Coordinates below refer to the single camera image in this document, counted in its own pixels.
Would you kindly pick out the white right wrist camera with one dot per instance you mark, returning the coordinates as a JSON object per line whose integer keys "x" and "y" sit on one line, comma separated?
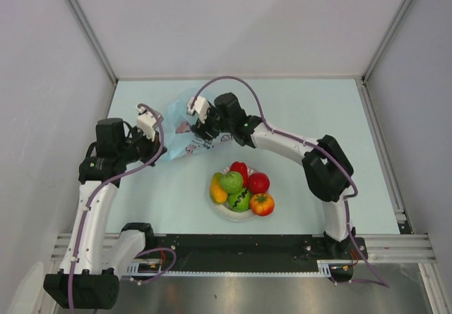
{"x": 198, "y": 106}

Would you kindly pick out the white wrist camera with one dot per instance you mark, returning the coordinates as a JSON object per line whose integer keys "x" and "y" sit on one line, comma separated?
{"x": 148, "y": 121}
{"x": 198, "y": 106}

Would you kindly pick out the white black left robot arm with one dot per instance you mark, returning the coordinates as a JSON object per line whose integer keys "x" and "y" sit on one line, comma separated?
{"x": 88, "y": 277}

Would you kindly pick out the red fake bell pepper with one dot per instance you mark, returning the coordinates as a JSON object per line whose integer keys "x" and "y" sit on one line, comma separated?
{"x": 241, "y": 168}

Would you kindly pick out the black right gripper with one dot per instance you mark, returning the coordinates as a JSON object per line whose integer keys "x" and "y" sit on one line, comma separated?
{"x": 200, "y": 129}

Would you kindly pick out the red fake tomato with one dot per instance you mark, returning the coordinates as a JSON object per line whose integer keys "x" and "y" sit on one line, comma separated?
{"x": 262, "y": 204}

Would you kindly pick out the green fake custard apple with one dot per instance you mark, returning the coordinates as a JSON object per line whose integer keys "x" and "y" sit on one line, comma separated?
{"x": 232, "y": 182}

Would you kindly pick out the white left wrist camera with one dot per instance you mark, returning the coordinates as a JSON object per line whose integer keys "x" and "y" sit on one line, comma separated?
{"x": 148, "y": 121}

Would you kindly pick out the red fake apple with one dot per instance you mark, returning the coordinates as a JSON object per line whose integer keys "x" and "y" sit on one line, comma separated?
{"x": 258, "y": 183}

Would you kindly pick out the green fake watermelon ball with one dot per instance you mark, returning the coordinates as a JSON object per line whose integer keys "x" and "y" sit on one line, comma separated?
{"x": 239, "y": 202}

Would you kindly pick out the aluminium frame rail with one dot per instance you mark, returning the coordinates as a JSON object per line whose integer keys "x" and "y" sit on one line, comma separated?
{"x": 407, "y": 247}

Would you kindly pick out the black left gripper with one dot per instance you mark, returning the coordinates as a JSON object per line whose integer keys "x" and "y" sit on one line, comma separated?
{"x": 152, "y": 146}

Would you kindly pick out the white paper plate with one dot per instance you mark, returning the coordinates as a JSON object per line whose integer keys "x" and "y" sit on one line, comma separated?
{"x": 225, "y": 211}

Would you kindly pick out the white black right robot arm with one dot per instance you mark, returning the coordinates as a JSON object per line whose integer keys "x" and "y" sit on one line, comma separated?
{"x": 327, "y": 169}

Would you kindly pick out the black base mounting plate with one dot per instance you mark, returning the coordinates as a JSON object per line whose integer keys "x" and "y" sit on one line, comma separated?
{"x": 256, "y": 253}

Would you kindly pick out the light blue plastic bag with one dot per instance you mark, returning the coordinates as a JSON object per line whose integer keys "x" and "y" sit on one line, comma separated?
{"x": 180, "y": 140}

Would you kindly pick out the yellow green fake mango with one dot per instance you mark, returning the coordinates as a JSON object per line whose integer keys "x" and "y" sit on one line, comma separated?
{"x": 217, "y": 194}

